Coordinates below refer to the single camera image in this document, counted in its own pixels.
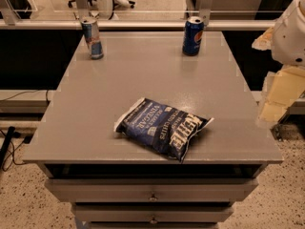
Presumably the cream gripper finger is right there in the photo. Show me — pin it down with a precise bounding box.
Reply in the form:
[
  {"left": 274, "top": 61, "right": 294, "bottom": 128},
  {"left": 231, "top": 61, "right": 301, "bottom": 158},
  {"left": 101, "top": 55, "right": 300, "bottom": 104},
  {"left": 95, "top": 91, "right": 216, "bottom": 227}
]
[{"left": 258, "top": 65, "right": 305, "bottom": 123}]

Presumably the blue chip bag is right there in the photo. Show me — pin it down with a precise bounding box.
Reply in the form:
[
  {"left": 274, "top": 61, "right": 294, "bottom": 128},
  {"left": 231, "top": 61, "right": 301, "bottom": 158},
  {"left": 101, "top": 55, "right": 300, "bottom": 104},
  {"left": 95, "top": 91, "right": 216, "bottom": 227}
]
[{"left": 114, "top": 97, "right": 214, "bottom": 162}]

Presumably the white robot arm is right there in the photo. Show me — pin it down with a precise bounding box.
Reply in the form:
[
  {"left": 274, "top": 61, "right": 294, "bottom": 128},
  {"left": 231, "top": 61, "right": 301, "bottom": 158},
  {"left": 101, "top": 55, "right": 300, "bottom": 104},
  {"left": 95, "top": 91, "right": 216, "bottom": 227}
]
[{"left": 258, "top": 0, "right": 305, "bottom": 122}]

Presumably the blue pepsi can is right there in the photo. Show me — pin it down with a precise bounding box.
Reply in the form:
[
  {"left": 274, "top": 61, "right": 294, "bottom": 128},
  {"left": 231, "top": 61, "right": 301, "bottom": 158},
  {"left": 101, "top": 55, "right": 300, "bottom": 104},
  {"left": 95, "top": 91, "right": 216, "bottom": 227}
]
[{"left": 182, "top": 16, "right": 204, "bottom": 55}]

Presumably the redbull can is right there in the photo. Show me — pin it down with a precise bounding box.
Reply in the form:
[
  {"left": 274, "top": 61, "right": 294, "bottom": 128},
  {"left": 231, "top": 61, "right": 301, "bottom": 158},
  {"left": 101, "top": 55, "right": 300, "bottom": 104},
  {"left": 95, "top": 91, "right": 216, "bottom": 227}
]
[{"left": 80, "top": 16, "right": 104, "bottom": 60}]

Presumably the grey drawer cabinet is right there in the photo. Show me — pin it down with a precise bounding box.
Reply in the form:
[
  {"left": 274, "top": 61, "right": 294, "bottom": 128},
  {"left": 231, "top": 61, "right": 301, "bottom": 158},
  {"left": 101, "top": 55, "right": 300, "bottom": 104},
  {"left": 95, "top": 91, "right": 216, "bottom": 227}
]
[{"left": 24, "top": 32, "right": 282, "bottom": 229}]

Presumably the upper drawer with knob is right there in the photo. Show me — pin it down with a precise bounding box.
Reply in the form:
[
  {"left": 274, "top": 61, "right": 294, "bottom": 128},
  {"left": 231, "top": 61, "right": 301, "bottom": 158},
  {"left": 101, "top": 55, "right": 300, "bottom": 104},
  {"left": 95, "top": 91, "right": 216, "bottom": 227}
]
[{"left": 45, "top": 178, "right": 258, "bottom": 202}]

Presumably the drawer with knob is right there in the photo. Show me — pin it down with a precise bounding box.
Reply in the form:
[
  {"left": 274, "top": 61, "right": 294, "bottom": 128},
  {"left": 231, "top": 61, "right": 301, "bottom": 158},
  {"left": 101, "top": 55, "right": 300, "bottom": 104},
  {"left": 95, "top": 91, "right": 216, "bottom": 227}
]
[
  {"left": 45, "top": 178, "right": 258, "bottom": 202},
  {"left": 72, "top": 204, "right": 234, "bottom": 223}
]

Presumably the lower drawer with knob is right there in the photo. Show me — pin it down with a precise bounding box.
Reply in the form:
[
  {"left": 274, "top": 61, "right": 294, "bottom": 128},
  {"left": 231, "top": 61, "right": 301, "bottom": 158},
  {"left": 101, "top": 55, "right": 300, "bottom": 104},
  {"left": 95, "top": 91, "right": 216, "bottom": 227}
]
[{"left": 72, "top": 204, "right": 234, "bottom": 223}]

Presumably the black floor cable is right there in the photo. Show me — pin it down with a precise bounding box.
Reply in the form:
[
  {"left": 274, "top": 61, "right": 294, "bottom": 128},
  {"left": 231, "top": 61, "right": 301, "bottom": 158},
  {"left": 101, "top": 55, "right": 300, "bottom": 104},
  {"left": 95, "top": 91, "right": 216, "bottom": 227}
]
[{"left": 0, "top": 126, "right": 32, "bottom": 173}]

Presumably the metal rail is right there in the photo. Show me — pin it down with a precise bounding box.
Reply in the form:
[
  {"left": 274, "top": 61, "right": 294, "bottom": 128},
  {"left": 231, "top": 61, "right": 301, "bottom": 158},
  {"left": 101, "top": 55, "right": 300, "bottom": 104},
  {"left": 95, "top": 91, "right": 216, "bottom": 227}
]
[{"left": 0, "top": 19, "right": 275, "bottom": 31}]

